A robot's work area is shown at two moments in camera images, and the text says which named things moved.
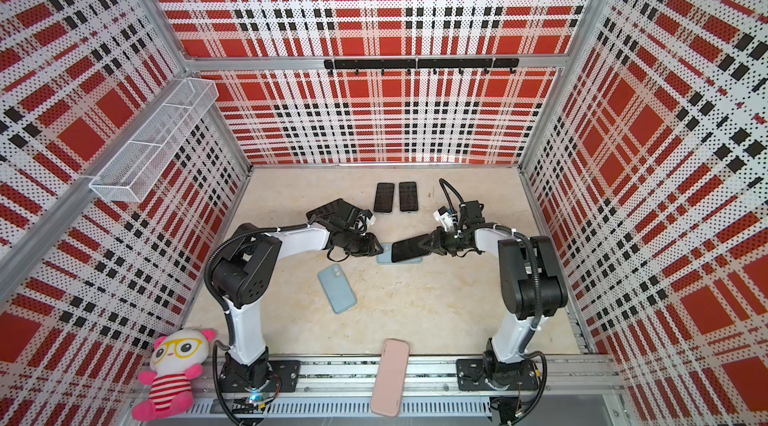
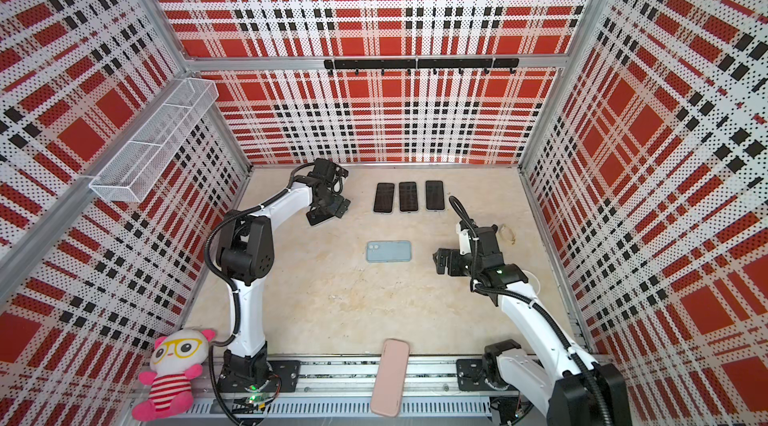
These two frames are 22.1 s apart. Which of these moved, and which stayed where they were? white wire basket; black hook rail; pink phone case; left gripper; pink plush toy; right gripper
Moved: left gripper; right gripper
Stayed: black hook rail; white wire basket; pink phone case; pink plush toy
